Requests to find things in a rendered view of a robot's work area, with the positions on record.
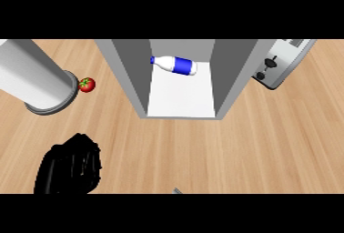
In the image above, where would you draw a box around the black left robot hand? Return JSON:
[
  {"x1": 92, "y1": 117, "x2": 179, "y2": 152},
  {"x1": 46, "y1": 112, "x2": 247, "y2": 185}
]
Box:
[{"x1": 33, "y1": 132, "x2": 103, "y2": 195}]

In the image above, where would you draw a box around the grey open cabinet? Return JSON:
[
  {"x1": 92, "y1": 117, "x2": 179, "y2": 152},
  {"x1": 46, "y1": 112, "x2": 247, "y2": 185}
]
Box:
[{"x1": 93, "y1": 39, "x2": 278, "y2": 120}]

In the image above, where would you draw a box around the white blue-labelled water bottle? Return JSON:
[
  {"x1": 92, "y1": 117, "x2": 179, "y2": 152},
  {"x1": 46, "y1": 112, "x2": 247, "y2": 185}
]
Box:
[{"x1": 149, "y1": 56, "x2": 199, "y2": 76}]

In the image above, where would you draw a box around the red tomato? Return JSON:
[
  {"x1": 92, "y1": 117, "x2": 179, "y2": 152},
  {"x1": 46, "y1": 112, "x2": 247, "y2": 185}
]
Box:
[{"x1": 78, "y1": 76, "x2": 98, "y2": 94}]

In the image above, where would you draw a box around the silver toaster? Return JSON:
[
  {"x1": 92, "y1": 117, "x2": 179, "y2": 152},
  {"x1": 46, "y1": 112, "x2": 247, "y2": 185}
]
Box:
[{"x1": 251, "y1": 39, "x2": 319, "y2": 91}]

